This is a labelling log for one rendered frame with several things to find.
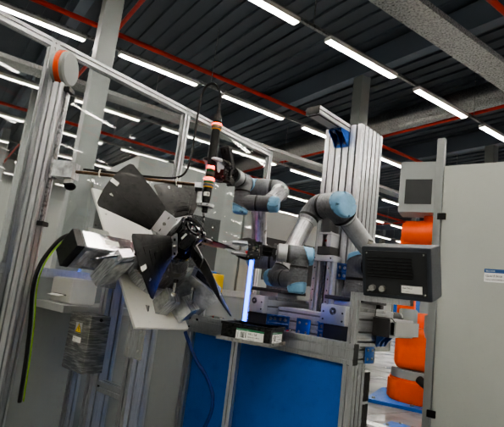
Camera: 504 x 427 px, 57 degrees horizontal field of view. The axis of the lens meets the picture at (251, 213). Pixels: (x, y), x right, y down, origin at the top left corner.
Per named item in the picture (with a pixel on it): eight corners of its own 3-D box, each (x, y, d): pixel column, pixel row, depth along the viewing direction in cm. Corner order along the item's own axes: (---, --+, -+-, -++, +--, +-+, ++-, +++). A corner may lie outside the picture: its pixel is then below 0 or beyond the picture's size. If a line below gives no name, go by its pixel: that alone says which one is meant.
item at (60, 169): (47, 176, 194) (51, 157, 195) (55, 180, 201) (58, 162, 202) (70, 179, 193) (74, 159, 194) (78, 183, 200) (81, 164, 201)
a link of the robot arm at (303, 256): (313, 267, 183) (316, 246, 185) (286, 264, 184) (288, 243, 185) (312, 268, 191) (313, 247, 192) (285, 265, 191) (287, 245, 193)
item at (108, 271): (95, 286, 162) (89, 275, 163) (114, 283, 170) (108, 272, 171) (116, 264, 157) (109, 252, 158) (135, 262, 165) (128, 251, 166)
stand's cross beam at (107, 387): (96, 390, 186) (97, 380, 186) (104, 390, 189) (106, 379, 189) (124, 402, 174) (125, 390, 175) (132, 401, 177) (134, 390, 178)
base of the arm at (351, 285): (350, 297, 239) (351, 278, 241) (377, 300, 229) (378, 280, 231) (334, 295, 229) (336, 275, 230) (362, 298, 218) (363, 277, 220)
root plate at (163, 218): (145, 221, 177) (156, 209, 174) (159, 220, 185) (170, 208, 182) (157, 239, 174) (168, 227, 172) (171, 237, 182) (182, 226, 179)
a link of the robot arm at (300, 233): (303, 190, 217) (256, 277, 196) (320, 188, 209) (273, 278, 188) (317, 206, 223) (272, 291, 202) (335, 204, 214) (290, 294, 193)
